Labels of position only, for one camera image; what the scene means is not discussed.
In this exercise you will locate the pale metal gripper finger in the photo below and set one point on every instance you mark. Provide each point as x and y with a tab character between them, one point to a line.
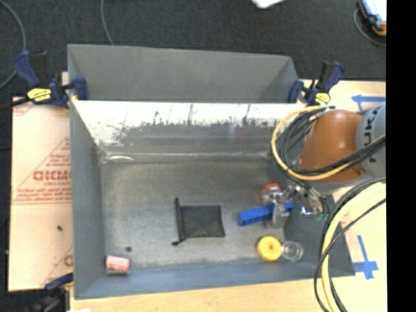
279	215
275	197

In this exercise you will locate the red round object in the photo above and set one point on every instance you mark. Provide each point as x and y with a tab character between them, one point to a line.
269	187

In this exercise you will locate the blue flat block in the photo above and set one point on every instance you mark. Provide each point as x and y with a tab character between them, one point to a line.
253	215

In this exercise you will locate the clear glass cup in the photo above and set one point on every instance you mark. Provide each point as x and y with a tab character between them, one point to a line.
292	251

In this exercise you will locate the black mesh pouch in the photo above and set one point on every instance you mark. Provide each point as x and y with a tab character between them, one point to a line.
203	221

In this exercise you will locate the grey metal bin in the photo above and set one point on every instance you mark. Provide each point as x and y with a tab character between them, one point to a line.
162	180

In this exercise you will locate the pink sponge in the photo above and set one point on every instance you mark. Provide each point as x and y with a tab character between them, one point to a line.
117	264

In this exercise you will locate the brown cardboard board, red print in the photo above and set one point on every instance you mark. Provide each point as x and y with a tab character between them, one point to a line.
39	206

